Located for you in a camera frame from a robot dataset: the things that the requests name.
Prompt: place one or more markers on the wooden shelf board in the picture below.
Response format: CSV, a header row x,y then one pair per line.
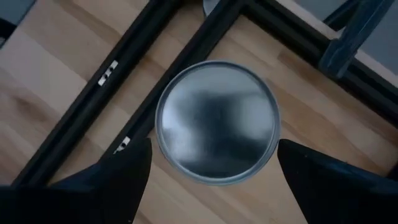
x,y
311,130

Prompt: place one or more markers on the black metal shelf frame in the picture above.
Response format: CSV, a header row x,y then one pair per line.
x,y
90,99

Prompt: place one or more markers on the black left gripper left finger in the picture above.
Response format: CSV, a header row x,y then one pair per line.
x,y
130,174

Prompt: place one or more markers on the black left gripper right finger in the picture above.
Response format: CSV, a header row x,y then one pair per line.
x,y
335,193

